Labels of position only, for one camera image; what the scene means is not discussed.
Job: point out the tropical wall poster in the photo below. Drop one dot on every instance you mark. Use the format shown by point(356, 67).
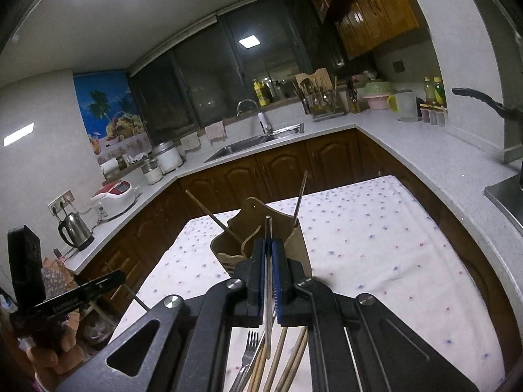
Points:
point(108, 110)

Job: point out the beige dish cloth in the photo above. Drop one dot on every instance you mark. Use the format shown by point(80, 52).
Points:
point(215, 132)
point(190, 143)

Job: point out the dark kitchen window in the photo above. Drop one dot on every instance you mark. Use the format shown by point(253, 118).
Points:
point(212, 69)

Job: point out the pink basin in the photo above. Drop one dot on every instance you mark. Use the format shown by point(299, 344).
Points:
point(376, 102)

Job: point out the wall power outlet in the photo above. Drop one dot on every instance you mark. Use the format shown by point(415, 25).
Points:
point(62, 203)

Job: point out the dark bottle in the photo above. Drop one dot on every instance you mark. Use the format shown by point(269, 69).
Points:
point(274, 92)

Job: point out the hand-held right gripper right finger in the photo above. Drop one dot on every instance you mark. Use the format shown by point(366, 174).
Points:
point(278, 281)

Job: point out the wooden knife block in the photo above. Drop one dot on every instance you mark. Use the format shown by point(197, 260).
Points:
point(354, 100)

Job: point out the green bottle yellow cap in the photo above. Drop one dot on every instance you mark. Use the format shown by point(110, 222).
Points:
point(439, 92)

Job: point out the wooden upper cabinets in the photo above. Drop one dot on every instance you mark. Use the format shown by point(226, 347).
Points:
point(367, 12)

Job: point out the row of spice jars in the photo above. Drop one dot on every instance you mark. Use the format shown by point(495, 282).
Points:
point(433, 115)

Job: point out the paper towel roll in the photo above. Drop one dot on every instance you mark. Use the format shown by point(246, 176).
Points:
point(109, 170)

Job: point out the oil bottle yellow cap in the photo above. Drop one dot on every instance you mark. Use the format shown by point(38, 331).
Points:
point(428, 92)

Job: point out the chrome sink faucet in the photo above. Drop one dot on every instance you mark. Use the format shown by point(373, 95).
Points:
point(261, 118)

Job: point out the white lidded jar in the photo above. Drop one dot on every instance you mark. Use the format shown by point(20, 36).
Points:
point(152, 173)

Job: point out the silver metal chopstick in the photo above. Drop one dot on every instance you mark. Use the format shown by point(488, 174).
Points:
point(268, 232)
point(141, 302)

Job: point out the red white rice cooker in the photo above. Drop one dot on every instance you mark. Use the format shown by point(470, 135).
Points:
point(116, 198)

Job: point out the wooden cabinets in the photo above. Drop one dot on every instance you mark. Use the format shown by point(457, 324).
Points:
point(367, 12)
point(286, 163)

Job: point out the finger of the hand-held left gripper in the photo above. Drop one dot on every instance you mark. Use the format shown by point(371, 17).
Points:
point(81, 296)

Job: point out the silver metal fork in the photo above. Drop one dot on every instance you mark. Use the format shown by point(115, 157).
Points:
point(247, 351)

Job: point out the steel kitchen sink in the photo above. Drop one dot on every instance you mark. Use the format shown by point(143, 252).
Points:
point(249, 145)

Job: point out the dark wall switch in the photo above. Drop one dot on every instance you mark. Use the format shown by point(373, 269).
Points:
point(398, 67)

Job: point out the steel stove top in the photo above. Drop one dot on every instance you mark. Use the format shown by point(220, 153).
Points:
point(506, 200)

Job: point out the dish rack with utensils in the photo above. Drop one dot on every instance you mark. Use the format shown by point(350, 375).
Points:
point(318, 94)

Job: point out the green colander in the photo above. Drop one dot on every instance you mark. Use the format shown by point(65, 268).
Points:
point(378, 88)

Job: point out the steel electric kettle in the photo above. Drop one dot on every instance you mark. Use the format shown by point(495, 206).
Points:
point(77, 232)

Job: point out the wooden lower cabinets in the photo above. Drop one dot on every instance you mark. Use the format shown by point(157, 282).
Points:
point(286, 163)

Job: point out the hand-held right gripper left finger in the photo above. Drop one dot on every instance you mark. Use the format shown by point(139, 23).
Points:
point(261, 281)

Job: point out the wooden chopstick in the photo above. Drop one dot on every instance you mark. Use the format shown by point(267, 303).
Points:
point(256, 367)
point(288, 375)
point(276, 359)
point(295, 359)
point(212, 216)
point(301, 196)

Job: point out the person's left hand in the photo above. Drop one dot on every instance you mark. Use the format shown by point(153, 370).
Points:
point(45, 359)

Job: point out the wooden utensil holder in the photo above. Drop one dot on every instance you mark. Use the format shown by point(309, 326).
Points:
point(300, 249)

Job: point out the white lidded jars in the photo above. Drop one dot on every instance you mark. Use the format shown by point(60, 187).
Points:
point(168, 157)

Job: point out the white dotted tablecloth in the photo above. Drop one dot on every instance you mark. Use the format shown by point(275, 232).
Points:
point(367, 245)

